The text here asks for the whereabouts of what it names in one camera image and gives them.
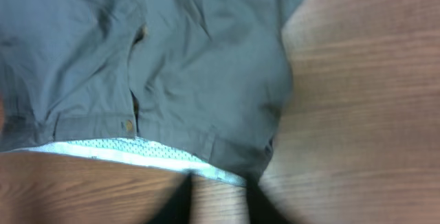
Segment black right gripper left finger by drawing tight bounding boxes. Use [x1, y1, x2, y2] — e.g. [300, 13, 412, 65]
[146, 174, 193, 224]

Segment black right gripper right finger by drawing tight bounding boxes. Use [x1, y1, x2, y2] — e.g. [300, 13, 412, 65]
[245, 179, 292, 224]

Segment grey shorts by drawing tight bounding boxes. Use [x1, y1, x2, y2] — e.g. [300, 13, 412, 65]
[1, 0, 303, 185]

